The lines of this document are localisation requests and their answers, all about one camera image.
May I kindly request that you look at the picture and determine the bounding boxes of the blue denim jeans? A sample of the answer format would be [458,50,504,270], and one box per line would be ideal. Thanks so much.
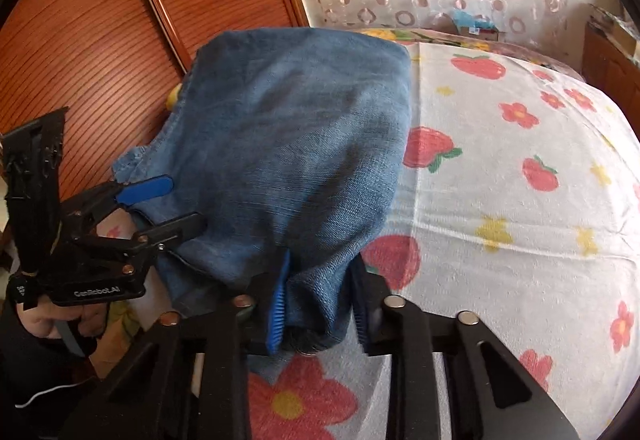
[112,28,411,353]

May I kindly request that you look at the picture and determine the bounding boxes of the person's left hand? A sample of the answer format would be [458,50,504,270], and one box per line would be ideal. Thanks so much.
[16,296,107,339]

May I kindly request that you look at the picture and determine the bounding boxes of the yellow Pikachu plush toy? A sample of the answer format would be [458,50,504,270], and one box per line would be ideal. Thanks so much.
[165,83,182,113]

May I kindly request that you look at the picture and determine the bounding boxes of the white strawberry print blanket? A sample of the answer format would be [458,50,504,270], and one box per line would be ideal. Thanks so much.
[250,42,639,439]

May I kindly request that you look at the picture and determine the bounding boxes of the wooden slatted wardrobe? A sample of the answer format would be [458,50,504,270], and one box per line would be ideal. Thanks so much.
[1,0,307,197]

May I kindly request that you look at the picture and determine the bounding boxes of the floral bed cover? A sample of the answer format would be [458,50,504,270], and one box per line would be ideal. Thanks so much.
[356,28,584,81]

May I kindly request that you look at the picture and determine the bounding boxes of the cardboard box with blue cloth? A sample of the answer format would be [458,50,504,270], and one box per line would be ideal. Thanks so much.
[449,10,500,42]

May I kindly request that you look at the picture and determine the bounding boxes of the wooden side cabinet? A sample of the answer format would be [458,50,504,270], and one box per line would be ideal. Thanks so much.
[582,22,640,135]

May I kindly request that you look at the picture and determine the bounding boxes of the cardboard box on cabinet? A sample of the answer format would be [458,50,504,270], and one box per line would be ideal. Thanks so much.
[590,5,639,60]

